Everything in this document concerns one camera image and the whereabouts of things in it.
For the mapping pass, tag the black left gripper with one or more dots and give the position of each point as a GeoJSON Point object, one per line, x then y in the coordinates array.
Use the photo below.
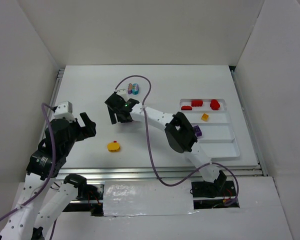
{"type": "Point", "coordinates": [82, 128]}

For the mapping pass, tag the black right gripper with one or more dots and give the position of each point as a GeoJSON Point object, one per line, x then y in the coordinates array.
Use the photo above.
{"type": "Point", "coordinates": [115, 106]}

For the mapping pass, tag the red studded lego brick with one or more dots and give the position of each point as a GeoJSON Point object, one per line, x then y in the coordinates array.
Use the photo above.
{"type": "Point", "coordinates": [197, 103]}

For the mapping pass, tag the purple flower lego piece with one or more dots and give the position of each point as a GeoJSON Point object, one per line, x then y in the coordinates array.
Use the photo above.
{"type": "Point", "coordinates": [198, 131]}

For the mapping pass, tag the small yellow lego brick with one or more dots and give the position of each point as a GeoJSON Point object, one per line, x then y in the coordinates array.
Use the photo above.
{"type": "Point", "coordinates": [205, 117]}

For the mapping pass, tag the red flower lego piece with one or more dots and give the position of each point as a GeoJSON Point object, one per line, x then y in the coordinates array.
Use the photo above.
{"type": "Point", "coordinates": [214, 105]}

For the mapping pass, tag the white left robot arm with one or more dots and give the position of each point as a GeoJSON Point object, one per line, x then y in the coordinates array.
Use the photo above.
{"type": "Point", "coordinates": [31, 218]}

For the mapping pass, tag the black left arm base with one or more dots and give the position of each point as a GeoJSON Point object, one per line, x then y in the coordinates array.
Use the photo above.
{"type": "Point", "coordinates": [92, 202]}

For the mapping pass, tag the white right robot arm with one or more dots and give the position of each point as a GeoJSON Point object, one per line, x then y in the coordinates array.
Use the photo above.
{"type": "Point", "coordinates": [178, 130]}

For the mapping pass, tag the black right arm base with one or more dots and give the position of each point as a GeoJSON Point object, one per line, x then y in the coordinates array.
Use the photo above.
{"type": "Point", "coordinates": [207, 197]}

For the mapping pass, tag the yellow round lego piece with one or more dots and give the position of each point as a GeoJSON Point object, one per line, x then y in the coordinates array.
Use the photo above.
{"type": "Point", "coordinates": [113, 147]}

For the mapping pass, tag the pastel flower lego stack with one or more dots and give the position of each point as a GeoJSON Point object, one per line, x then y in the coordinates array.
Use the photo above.
{"type": "Point", "coordinates": [133, 89]}

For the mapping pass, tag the white sorting tray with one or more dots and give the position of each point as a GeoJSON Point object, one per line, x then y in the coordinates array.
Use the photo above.
{"type": "Point", "coordinates": [219, 140]}

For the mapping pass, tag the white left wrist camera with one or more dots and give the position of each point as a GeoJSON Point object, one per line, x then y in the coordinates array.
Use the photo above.
{"type": "Point", "coordinates": [64, 110]}

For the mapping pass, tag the aluminium table frame rails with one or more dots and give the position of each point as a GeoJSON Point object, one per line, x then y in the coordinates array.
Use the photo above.
{"type": "Point", "coordinates": [182, 172]}

